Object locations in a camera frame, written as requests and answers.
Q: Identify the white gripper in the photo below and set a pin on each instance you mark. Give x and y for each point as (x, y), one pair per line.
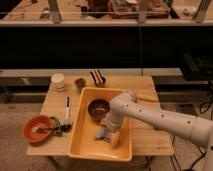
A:
(111, 126)

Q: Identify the grey towel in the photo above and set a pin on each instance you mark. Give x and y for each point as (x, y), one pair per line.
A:
(101, 134)

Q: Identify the purple bowl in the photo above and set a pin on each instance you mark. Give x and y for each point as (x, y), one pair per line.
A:
(98, 109)

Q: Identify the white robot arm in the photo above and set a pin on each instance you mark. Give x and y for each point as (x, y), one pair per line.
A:
(197, 130)

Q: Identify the spoon in orange bowl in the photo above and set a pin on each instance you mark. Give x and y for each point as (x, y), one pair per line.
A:
(41, 130)

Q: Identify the orange bowl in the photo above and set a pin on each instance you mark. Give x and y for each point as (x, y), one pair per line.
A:
(30, 126)

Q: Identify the yellow plastic tub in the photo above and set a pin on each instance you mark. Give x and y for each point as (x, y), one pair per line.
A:
(83, 144)

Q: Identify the striped cloth in cup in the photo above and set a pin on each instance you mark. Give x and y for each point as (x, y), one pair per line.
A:
(98, 79)

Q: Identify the yellow banana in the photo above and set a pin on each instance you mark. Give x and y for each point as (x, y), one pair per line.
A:
(147, 98)

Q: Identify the small brown cup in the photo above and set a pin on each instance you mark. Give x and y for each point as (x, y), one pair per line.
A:
(80, 83)

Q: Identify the green vegetable toy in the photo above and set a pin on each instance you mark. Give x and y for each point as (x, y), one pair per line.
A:
(57, 128)

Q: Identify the white cup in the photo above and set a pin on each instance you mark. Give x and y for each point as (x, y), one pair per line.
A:
(58, 81)

